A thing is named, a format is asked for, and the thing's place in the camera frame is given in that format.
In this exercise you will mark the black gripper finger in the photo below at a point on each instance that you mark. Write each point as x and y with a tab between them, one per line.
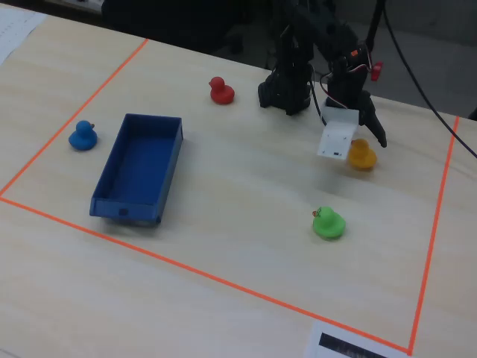
372	119

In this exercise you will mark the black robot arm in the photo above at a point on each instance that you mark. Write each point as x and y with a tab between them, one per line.
294	74

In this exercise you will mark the yellow rubber duck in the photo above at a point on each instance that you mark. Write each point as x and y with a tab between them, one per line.
362	154

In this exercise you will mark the green rubber duck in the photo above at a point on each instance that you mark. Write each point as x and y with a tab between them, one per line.
328	223

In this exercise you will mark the red rubber duck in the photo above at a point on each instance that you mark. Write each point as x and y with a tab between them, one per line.
221	92

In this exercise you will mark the blue plastic box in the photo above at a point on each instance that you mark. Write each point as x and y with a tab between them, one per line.
139	168

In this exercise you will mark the blue rubber duck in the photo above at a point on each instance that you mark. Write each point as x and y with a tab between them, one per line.
82	137

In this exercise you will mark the black stand pole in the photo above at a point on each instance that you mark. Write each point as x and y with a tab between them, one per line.
375	24

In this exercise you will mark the orange tape strip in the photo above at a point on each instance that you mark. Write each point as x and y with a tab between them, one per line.
74	115
186	266
434	231

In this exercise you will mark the white paper with black bar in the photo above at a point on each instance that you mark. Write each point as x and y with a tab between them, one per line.
335	345

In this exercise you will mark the plain white paper sheet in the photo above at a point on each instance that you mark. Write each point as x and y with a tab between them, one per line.
16	31

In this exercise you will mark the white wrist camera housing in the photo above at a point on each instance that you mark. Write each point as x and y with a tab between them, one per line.
337	139

